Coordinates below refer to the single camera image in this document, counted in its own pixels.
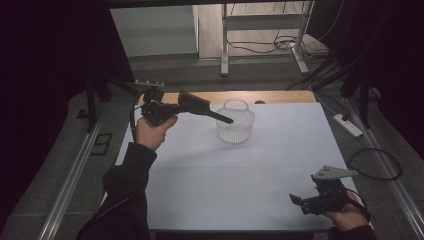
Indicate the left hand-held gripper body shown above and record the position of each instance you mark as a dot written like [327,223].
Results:
[156,111]

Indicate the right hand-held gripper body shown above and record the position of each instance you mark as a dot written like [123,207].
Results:
[328,193]

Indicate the black brush with brown bristles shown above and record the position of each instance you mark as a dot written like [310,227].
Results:
[196,103]

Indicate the white plastic basket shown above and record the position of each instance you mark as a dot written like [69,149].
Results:
[235,128]

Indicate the person's left hand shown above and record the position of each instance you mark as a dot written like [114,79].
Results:
[151,135]

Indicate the person's right hand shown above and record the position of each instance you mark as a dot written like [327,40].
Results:
[348,216]

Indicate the white table sheet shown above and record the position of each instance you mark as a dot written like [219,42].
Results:
[233,180]

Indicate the black stand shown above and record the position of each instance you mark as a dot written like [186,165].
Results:
[91,100]
[361,96]

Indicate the white power strip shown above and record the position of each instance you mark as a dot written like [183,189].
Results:
[348,125]

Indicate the grey white panel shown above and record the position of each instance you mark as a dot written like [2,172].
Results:
[153,30]

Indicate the dark curtain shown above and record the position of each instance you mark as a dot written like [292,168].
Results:
[50,66]
[383,50]

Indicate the aluminium rail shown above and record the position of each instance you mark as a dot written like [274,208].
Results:
[390,180]
[71,180]

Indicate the black floor frame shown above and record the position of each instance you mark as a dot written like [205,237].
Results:
[101,144]

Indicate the white metal stand frame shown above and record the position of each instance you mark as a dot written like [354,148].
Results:
[263,21]

